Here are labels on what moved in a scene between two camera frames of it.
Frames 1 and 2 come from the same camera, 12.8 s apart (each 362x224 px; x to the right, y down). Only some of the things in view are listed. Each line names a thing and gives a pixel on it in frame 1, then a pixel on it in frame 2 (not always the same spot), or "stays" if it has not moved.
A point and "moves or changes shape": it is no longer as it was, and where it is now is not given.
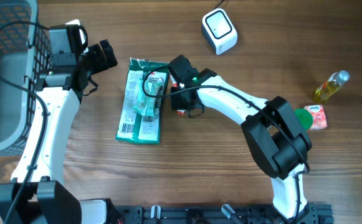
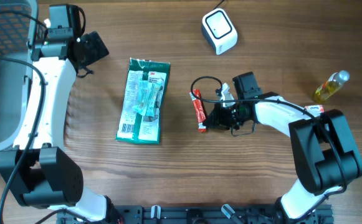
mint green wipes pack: (143, 104) stays
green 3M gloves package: (141, 113) stays
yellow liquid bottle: (329, 86) stays
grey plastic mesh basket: (15, 53) stays
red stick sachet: (179, 112) moves or changes shape
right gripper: (176, 104) to (219, 121)
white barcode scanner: (219, 30) stays
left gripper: (98, 64) to (94, 49)
